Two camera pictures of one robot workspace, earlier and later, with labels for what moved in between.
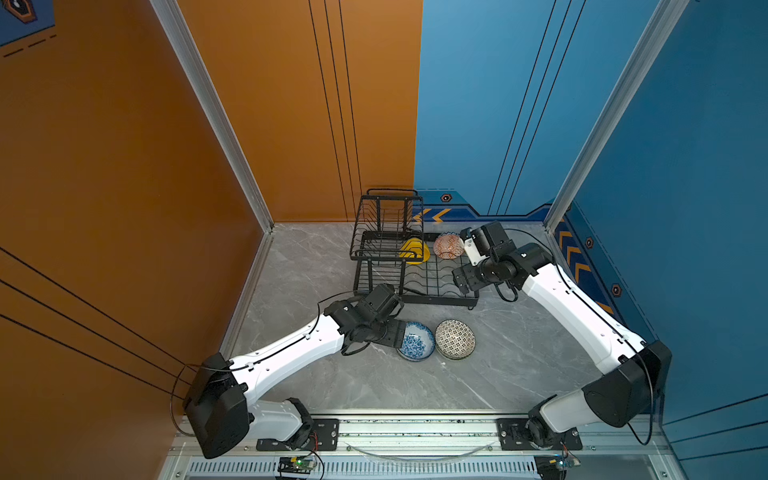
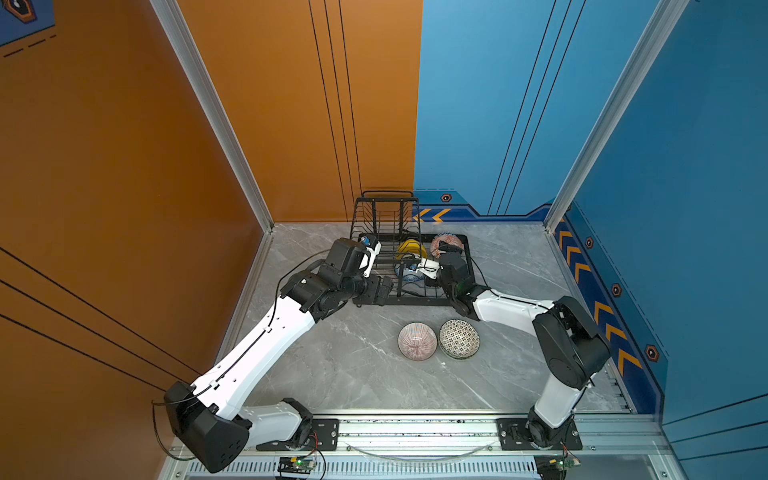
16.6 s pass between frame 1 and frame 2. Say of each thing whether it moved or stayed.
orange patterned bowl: stayed
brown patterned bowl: stayed
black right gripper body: moved
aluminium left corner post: stayed
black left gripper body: moved
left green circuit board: stayed
